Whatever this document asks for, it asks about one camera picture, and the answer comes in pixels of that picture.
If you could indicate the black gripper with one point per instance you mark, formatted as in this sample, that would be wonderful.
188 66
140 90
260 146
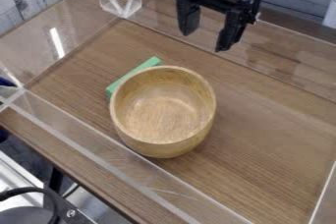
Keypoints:
240 12

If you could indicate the brown wooden bowl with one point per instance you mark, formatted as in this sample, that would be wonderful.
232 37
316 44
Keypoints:
163 108

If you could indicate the black metal table leg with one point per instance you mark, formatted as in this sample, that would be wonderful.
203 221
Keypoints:
55 180

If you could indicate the clear acrylic tray enclosure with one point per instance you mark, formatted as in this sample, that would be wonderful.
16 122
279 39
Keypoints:
263 169

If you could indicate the metal bracket with screw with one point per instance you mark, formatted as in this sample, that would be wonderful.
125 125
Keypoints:
69 215

